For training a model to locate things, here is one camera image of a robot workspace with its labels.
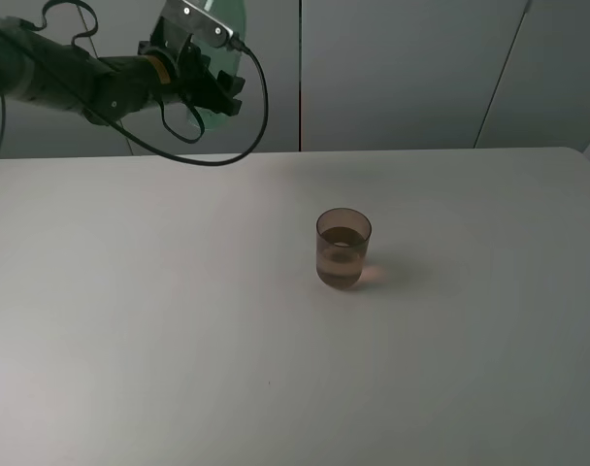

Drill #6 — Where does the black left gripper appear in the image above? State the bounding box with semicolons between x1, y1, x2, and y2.
138;13;245;117

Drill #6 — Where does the thin black loose cable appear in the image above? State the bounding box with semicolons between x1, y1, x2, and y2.
40;0;100;48

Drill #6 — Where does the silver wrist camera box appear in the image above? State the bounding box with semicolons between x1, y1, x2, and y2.
161;0;234;49

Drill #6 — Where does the black camera cable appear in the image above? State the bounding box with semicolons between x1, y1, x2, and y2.
0;18;269;183

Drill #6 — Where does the translucent pink cup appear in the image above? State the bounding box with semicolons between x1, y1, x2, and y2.
315;208;372;289

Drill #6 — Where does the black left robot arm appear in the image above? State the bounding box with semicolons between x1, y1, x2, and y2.
0;1;245;125

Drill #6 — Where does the green transparent glass bottle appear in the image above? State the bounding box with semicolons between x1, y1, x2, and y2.
184;0;248;131

